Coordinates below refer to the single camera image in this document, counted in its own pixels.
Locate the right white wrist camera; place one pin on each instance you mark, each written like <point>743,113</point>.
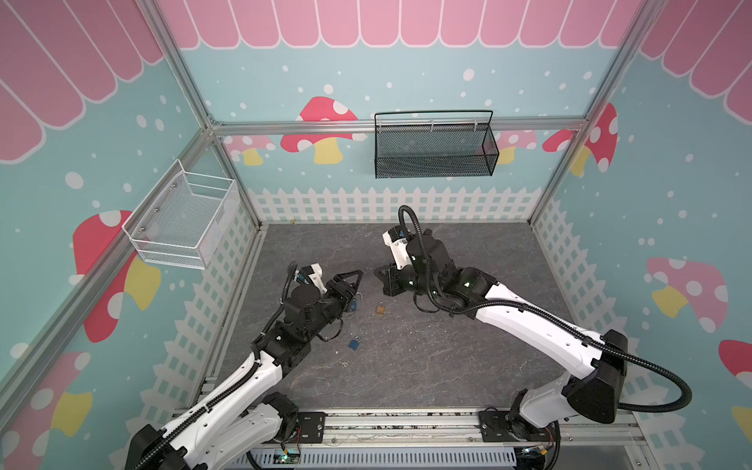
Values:
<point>396,241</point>

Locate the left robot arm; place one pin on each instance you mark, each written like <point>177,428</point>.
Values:
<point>244,412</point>

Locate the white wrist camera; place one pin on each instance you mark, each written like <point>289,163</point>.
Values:
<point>311,275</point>
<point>396,241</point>

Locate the black mesh wall basket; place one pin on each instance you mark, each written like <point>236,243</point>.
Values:
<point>433,144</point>

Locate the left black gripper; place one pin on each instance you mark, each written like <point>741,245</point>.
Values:
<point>349,294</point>

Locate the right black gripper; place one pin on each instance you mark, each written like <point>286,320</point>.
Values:
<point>397,281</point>

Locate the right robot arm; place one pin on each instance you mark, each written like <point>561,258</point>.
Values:
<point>595,365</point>

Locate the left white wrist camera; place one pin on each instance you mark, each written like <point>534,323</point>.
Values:
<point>311,275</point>

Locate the white mesh wall basket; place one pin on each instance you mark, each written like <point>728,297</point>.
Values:
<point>183,220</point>

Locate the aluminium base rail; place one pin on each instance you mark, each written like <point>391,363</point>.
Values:
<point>382,428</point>

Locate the white vented cable duct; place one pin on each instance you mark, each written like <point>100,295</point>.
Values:
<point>387,458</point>

